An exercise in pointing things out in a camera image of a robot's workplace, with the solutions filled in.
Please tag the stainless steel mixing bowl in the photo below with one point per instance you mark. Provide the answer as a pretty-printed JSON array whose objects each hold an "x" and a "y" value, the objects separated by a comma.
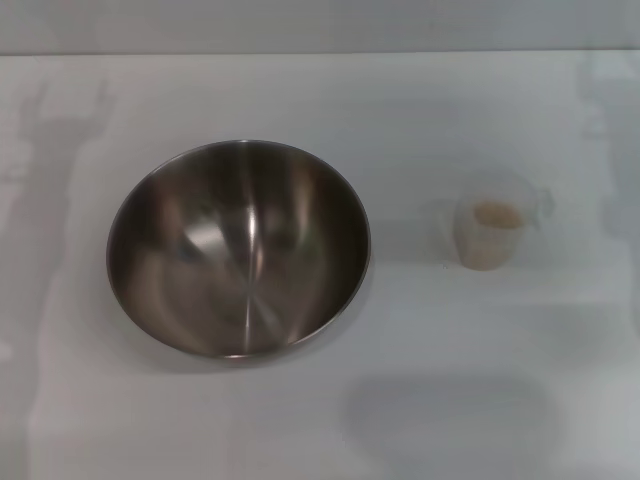
[{"x": 240, "y": 260}]

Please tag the clear plastic measuring cup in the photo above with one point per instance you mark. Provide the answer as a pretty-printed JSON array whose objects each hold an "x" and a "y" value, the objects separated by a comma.
[{"x": 467, "y": 235}]

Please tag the white rice grains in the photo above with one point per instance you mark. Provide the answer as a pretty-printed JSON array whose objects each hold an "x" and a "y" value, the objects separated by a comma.
[{"x": 497, "y": 215}]

